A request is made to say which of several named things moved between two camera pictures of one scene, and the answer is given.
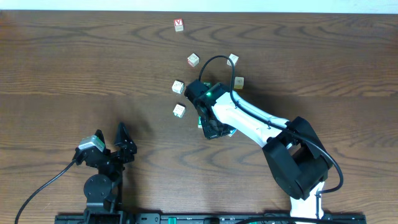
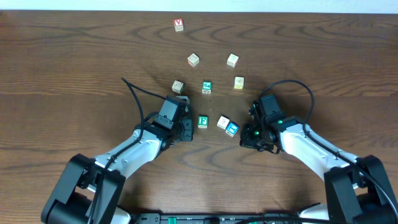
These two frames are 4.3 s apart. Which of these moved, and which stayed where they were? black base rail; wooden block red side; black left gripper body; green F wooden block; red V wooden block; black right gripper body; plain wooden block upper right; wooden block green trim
Moved: black right gripper body; black left gripper body; wooden block green trim
Stayed: black base rail; plain wooden block upper right; wooden block red side; red V wooden block; green F wooden block
